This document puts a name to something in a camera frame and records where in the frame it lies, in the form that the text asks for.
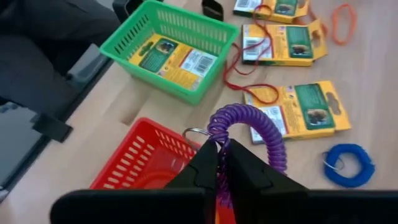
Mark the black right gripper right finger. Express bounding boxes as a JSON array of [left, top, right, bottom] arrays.
[[229, 139, 398, 224]]

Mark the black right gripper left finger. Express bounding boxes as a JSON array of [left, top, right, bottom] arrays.
[[49, 139, 218, 224]]

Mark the purple coil keychain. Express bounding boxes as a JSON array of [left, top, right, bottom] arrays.
[[182, 103, 289, 210]]

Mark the yellow green Crayola crayon box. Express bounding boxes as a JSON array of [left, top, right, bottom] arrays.
[[243, 80, 353, 146], [128, 33, 219, 92], [233, 0, 311, 25], [241, 19, 329, 67]]

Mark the blue coil keychain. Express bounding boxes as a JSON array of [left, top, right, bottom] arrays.
[[321, 142, 376, 189]]

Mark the red rubber band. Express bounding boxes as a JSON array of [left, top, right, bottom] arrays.
[[221, 42, 280, 106], [233, 3, 277, 77]]

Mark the black wide rubber band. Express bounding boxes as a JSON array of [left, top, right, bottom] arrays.
[[201, 0, 225, 22]]

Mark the red plastic basket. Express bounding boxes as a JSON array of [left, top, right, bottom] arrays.
[[89, 117, 201, 191]]

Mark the green plastic basket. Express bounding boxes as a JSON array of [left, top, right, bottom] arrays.
[[99, 0, 241, 106]]

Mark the black table edge clamp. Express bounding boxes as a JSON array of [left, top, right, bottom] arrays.
[[30, 113, 74, 144]]

